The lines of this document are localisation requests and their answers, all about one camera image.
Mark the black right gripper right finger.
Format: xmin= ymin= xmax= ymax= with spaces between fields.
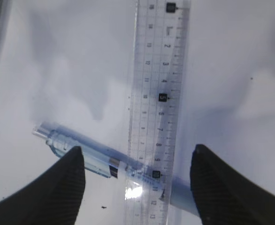
xmin=190 ymin=144 xmax=275 ymax=225

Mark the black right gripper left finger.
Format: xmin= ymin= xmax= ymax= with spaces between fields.
xmin=0 ymin=147 xmax=85 ymax=225

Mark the blue clear ballpoint pen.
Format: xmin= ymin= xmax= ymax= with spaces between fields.
xmin=31 ymin=121 xmax=199 ymax=216

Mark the clear plastic ruler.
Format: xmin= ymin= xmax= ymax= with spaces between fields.
xmin=124 ymin=0 xmax=191 ymax=225

